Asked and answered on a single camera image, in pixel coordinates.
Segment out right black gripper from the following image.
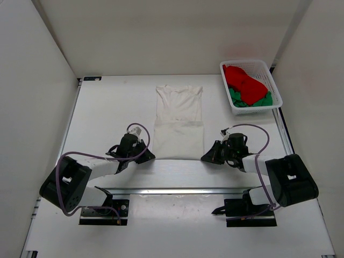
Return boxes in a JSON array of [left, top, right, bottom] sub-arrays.
[[202, 141, 237, 166]]

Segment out white t shirt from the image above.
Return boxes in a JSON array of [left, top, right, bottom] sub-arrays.
[[153, 85, 204, 160]]

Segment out red t shirt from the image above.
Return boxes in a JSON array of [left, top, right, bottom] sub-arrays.
[[222, 65, 266, 91]]

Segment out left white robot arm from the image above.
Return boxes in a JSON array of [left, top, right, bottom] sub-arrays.
[[39, 127, 155, 217]]

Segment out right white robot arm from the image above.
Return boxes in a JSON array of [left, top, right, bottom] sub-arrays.
[[201, 133, 319, 215]]

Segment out green t shirt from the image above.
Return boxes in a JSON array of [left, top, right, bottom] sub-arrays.
[[229, 86, 273, 108]]

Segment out white plastic basket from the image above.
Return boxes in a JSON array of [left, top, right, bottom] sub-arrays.
[[220, 59, 283, 115]]

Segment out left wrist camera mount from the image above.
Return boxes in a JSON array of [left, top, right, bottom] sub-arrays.
[[127, 126, 142, 142]]

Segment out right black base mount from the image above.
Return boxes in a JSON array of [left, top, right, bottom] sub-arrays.
[[211, 190, 277, 227]]

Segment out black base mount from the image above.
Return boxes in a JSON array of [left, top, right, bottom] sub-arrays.
[[211, 190, 277, 227], [79, 187, 130, 226]]

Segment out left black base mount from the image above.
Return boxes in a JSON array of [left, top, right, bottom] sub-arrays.
[[79, 187, 130, 226]]

